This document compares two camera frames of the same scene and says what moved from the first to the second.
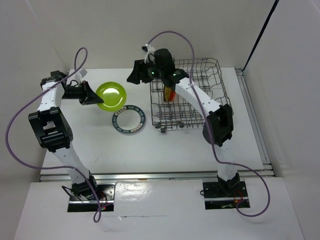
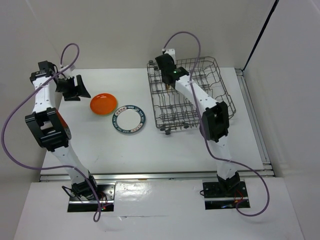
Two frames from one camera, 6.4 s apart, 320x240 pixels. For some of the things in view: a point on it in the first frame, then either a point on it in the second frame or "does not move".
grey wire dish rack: (179, 112) does not move
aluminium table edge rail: (187, 175) does not move
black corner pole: (261, 34) does not move
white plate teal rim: (129, 119) does not move
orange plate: (172, 96) → (103, 103)
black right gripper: (140, 65) → (174, 61)
